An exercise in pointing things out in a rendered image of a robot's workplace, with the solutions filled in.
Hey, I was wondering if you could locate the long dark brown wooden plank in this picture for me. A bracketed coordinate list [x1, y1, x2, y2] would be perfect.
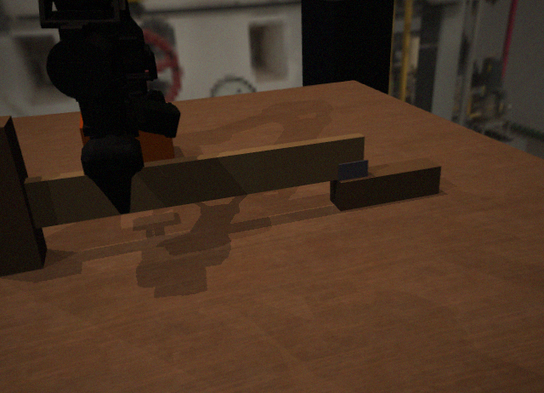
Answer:
[25, 134, 365, 228]

